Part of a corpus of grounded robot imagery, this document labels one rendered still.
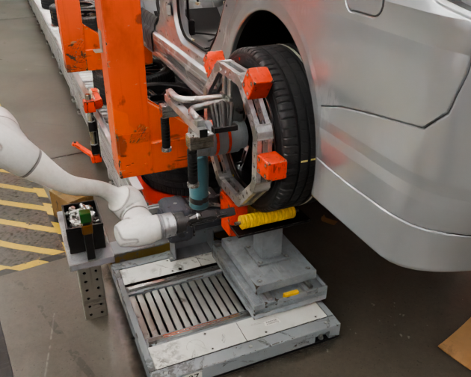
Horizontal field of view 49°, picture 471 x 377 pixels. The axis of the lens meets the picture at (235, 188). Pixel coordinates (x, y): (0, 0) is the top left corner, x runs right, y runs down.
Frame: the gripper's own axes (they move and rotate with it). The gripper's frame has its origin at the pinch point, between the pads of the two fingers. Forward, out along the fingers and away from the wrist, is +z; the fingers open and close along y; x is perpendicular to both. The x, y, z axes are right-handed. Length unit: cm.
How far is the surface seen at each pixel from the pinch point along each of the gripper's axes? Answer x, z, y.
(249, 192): 4.6, 9.3, 5.3
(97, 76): 166, -5, -185
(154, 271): -5, -18, -73
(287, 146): 12.6, 18.5, 27.7
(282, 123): 19.9, 17.6, 30.8
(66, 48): 188, -24, -175
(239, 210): 3.6, 12.5, -17.8
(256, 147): 15.6, 9.1, 23.0
